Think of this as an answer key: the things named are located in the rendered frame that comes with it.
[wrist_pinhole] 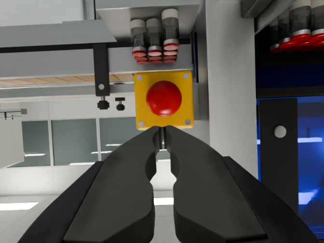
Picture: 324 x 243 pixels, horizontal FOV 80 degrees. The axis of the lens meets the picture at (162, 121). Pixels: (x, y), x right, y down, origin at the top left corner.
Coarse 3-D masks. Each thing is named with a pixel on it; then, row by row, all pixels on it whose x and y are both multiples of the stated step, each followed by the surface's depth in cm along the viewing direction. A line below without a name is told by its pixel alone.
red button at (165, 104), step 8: (152, 88) 21; (160, 88) 21; (168, 88) 21; (176, 88) 21; (152, 96) 21; (160, 96) 21; (168, 96) 21; (176, 96) 21; (152, 104) 21; (160, 104) 21; (168, 104) 21; (176, 104) 21; (152, 112) 22; (160, 112) 21; (168, 112) 21
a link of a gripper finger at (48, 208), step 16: (80, 176) 8; (64, 192) 8; (80, 192) 8; (48, 208) 7; (64, 208) 7; (32, 224) 7; (48, 224) 6; (64, 224) 6; (32, 240) 6; (48, 240) 6
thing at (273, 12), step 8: (272, 0) 20; (280, 0) 19; (288, 0) 18; (272, 8) 20; (280, 8) 19; (264, 16) 22; (272, 16) 21; (256, 24) 24; (264, 24) 22; (256, 32) 24
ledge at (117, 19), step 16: (96, 0) 24; (112, 0) 24; (128, 0) 24; (144, 0) 24; (160, 0) 24; (176, 0) 24; (192, 0) 24; (112, 16) 26; (128, 16) 26; (144, 16) 26; (160, 16) 26; (192, 16) 27; (112, 32) 31; (128, 32) 31
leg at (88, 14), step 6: (84, 0) 38; (90, 0) 38; (84, 6) 38; (90, 6) 38; (84, 12) 38; (90, 12) 38; (96, 12) 39; (84, 18) 39; (90, 18) 38; (96, 18) 39
